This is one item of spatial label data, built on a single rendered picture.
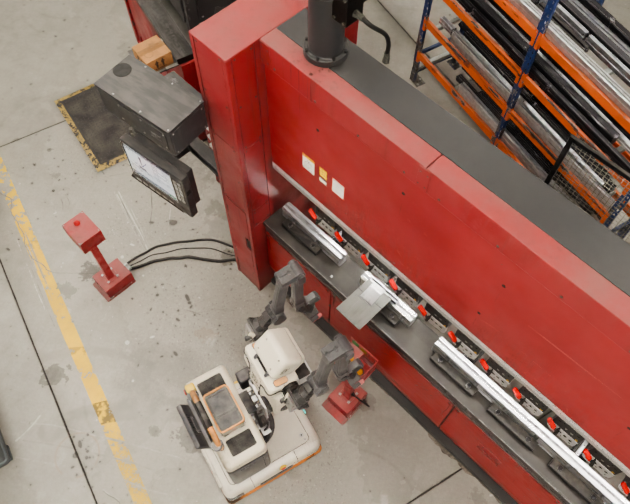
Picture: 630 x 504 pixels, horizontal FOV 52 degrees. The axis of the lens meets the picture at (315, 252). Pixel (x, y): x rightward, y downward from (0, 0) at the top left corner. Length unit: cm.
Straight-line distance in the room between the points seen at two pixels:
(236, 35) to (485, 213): 132
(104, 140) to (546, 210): 404
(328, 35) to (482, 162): 79
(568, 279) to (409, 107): 92
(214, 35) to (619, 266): 188
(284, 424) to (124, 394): 116
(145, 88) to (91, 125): 258
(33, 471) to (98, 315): 110
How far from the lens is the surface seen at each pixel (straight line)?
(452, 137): 264
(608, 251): 253
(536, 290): 262
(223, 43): 294
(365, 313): 362
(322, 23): 269
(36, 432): 477
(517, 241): 244
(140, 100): 327
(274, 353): 313
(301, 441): 413
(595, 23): 466
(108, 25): 667
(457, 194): 249
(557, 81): 466
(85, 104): 603
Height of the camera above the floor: 432
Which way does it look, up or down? 62 degrees down
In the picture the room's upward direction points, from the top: 1 degrees clockwise
